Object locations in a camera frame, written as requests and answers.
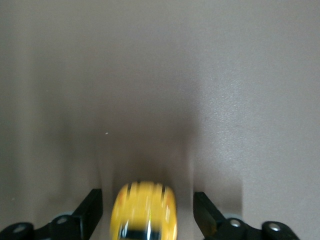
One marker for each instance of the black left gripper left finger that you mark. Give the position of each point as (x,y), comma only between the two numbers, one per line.
(87,215)

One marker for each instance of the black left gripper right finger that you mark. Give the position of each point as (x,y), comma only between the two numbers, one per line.
(207,217)

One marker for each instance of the yellow toy beetle car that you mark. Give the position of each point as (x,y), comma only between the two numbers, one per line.
(145,212)

